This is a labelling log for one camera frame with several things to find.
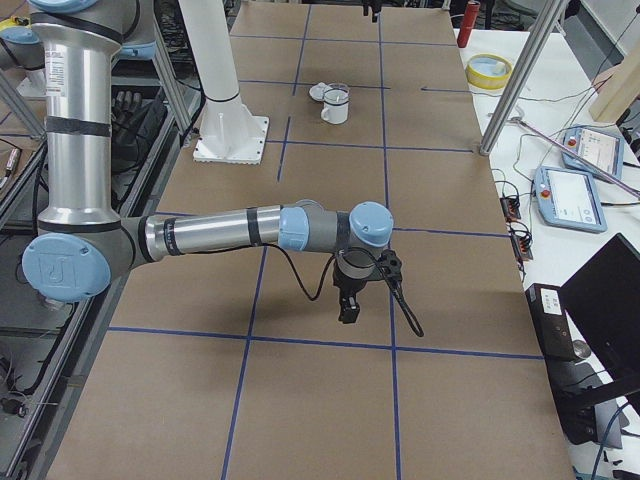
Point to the white ceramic lid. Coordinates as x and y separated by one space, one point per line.
317 91

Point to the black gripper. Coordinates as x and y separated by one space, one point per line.
346 287

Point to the black monitor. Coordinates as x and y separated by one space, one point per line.
602 299

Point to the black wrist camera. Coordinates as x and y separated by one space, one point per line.
391 265

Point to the red cylinder tube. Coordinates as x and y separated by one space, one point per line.
469 18

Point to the yellow tape roll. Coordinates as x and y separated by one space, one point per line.
488 71

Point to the near teach pendant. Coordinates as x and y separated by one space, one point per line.
569 199

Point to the far teach pendant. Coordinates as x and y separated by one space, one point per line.
599 147

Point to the orange usb hub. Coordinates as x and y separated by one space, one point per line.
511 208
521 244

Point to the aluminium frame post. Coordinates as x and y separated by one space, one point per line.
538 36

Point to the white enamel mug blue rim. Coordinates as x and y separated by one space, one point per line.
334 114

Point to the wooden plank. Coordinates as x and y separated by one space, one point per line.
617 89

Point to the teach pendant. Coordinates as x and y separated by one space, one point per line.
599 147
569 199

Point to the black computer box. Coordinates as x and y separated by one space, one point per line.
551 323

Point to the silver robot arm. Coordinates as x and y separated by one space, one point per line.
83 244

